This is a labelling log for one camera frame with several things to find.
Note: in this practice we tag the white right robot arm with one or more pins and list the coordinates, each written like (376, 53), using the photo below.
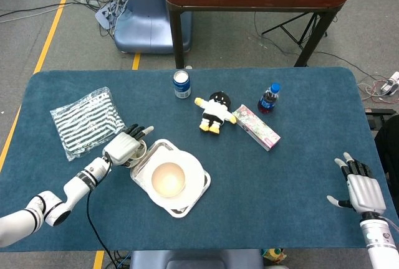
(378, 238)

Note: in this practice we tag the stainless steel tray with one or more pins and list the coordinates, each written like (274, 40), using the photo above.
(162, 147)

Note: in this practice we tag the beige bowl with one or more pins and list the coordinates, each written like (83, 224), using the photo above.
(168, 180)

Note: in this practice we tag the white round plate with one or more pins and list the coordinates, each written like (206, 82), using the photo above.
(194, 169)

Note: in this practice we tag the cola bottle blue cap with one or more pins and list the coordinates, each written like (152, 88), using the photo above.
(268, 101)

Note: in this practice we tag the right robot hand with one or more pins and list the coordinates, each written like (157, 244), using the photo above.
(364, 191)

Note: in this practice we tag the black white plush doll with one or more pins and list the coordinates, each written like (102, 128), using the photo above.
(215, 111)

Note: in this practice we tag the striped cloth in plastic bag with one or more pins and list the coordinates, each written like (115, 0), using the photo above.
(84, 122)

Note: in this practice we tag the grey blue robot torso base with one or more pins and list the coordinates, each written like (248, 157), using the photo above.
(196, 259)

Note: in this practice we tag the blue soda can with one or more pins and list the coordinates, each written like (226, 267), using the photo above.
(182, 86)

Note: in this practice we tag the white power strip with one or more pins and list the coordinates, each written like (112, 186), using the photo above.
(391, 85)

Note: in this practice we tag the flower print paper cup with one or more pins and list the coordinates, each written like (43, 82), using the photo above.
(142, 153)

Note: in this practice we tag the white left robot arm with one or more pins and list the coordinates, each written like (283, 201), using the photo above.
(74, 188)

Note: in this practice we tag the white floor socket box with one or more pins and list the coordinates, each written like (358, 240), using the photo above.
(106, 13)

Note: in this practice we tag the black tripod stand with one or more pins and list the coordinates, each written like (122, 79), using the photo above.
(293, 30)

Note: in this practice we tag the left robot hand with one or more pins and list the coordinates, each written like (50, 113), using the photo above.
(121, 147)

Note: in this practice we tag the pink floral long box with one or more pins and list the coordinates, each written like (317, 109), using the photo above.
(255, 127)

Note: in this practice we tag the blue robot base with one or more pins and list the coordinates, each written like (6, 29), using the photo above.
(146, 23)

